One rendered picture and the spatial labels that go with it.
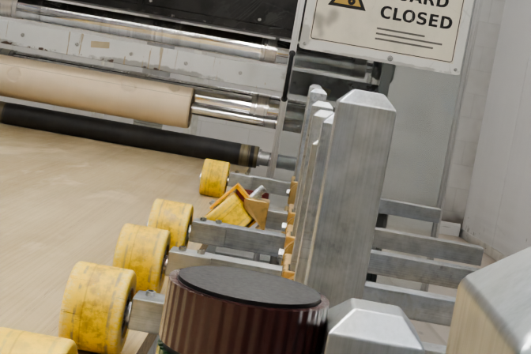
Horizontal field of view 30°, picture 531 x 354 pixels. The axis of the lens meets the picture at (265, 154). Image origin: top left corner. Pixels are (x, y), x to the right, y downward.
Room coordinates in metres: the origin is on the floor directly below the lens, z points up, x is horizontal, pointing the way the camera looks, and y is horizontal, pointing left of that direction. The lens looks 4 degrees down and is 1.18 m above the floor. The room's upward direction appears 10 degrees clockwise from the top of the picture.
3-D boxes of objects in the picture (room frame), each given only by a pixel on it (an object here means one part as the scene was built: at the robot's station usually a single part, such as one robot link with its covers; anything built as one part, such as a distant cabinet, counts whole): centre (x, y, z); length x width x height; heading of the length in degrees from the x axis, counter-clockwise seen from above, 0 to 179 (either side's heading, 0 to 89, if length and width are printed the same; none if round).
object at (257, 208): (1.65, 0.03, 0.95); 0.10 x 0.04 x 0.10; 89
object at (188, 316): (0.36, 0.00, 1.09); 0.06 x 0.06 x 0.02
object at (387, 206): (2.15, -0.14, 0.95); 0.50 x 0.04 x 0.04; 89
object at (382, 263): (1.40, -0.13, 0.95); 0.50 x 0.04 x 0.04; 89
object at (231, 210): (1.65, 0.05, 0.93); 0.09 x 0.08 x 0.09; 89
